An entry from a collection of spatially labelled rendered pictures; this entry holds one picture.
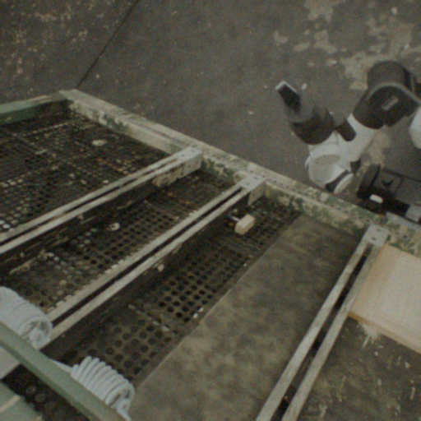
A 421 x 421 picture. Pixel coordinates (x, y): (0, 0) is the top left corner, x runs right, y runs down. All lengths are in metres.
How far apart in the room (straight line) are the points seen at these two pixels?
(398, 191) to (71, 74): 2.47
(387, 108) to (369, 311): 0.53
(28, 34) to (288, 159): 2.46
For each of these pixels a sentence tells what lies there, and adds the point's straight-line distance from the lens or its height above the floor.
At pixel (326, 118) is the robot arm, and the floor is 1.51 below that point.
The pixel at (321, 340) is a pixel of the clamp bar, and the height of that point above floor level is 1.40.
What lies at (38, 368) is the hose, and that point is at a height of 1.91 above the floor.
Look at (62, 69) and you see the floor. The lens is 3.62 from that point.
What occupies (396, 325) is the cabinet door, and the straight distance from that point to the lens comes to 1.22.
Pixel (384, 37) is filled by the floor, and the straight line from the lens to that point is 2.89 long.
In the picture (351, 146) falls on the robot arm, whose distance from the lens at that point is 1.26.
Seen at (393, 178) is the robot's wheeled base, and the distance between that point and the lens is 2.30.
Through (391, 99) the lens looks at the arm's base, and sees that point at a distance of 1.17.
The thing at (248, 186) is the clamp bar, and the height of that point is 1.01.
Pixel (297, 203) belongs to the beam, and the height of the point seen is 0.90.
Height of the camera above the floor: 2.40
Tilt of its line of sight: 67 degrees down
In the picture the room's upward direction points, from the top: 55 degrees counter-clockwise
